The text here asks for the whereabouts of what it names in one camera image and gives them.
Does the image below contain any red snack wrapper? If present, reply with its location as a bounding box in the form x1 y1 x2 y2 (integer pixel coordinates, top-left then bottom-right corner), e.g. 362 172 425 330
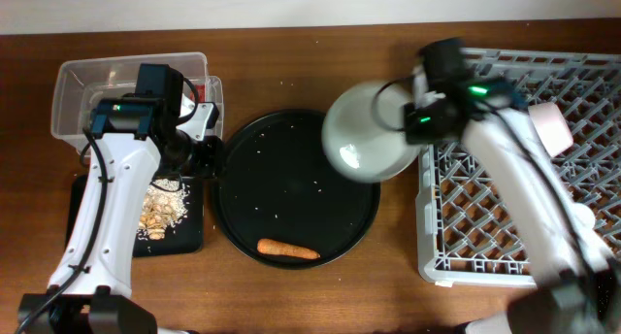
191 84 206 103

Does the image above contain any black rectangular tray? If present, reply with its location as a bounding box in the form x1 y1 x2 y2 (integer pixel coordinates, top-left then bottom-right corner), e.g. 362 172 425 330
64 175 204 257

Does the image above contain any rice grains pile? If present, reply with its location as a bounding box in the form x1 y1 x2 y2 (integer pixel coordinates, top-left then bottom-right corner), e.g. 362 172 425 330
148 179 189 241

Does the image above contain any light blue cup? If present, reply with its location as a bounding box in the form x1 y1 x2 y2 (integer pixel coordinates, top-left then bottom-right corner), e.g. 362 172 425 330
573 203 596 229

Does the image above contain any grey dishwasher rack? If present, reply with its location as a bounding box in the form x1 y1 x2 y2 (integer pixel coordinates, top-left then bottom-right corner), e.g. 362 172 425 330
416 48 620 287

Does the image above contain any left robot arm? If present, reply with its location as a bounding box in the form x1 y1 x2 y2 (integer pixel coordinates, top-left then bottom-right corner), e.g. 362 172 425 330
16 63 223 333

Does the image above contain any grey round plate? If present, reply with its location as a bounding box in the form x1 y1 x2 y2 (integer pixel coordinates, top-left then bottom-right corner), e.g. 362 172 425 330
321 81 421 183

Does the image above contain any orange carrot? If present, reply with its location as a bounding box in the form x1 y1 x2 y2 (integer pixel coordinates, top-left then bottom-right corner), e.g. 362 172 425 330
257 239 320 260

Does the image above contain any clear plastic bin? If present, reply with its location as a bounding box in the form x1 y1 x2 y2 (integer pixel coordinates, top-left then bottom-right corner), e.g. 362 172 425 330
50 52 225 151

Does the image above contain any peanut shells pile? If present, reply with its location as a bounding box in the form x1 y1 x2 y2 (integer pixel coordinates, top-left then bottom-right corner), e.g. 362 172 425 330
137 187 178 241

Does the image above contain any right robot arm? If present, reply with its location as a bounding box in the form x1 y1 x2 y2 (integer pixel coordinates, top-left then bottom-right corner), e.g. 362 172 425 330
403 38 620 333

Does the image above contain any round black serving tray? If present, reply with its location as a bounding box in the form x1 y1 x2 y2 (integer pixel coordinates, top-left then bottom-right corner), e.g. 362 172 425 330
211 110 380 270

